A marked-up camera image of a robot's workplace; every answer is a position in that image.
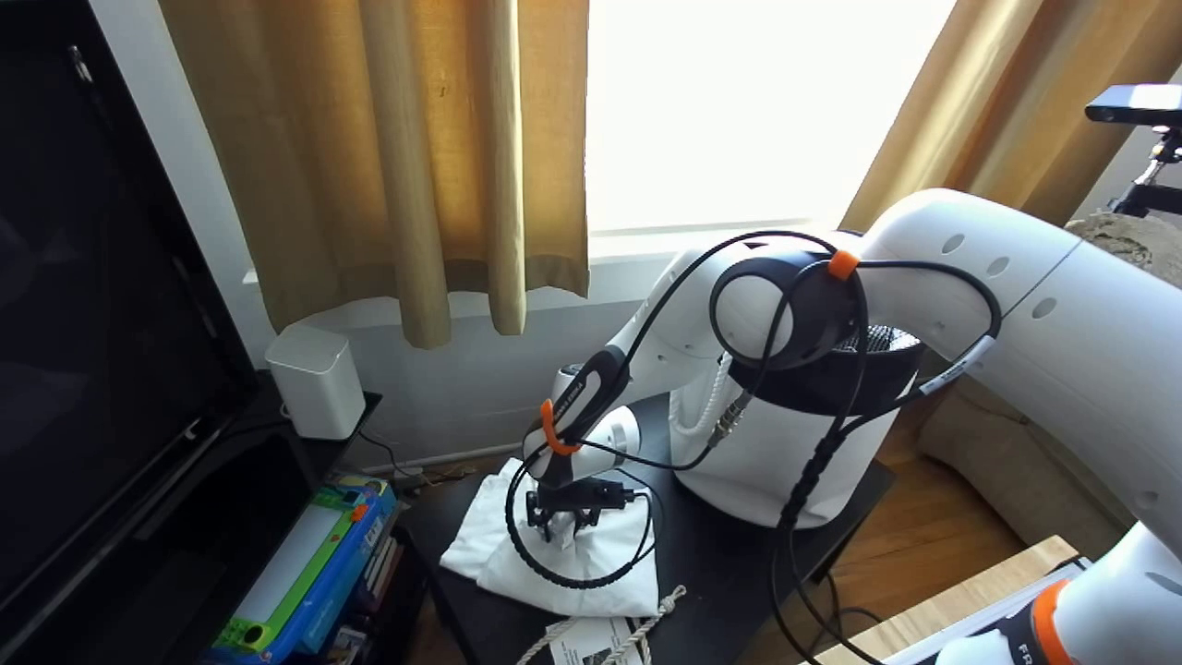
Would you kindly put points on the white and black laundry bag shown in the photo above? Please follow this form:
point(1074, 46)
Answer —
point(763, 475)

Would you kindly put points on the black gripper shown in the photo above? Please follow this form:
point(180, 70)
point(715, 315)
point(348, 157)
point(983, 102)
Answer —
point(586, 498)

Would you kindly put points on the wooden board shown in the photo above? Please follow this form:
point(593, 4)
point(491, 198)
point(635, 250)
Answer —
point(946, 605)

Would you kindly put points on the black side table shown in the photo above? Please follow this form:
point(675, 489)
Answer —
point(725, 568)

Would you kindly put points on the yellow curtain beside sofa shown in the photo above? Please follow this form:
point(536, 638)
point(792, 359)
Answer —
point(1020, 112)

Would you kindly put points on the white box speaker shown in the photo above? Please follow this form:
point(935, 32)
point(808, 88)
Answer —
point(318, 384)

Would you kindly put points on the grey knitted blanket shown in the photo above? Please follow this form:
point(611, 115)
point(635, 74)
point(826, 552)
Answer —
point(1138, 243)

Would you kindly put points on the green and blue box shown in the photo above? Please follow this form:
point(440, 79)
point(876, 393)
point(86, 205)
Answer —
point(316, 573)

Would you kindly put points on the yellow curtain beside television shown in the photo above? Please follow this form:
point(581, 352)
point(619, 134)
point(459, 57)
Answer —
point(371, 150)

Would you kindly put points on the black television stand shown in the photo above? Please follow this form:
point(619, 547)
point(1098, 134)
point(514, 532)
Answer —
point(185, 554)

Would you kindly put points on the white cloth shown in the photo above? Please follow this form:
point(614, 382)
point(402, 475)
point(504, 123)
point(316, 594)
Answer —
point(492, 547)

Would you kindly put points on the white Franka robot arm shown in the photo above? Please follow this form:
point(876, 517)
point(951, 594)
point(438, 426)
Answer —
point(1009, 319)

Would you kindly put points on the black television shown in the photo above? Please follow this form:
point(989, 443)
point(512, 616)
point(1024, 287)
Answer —
point(86, 319)

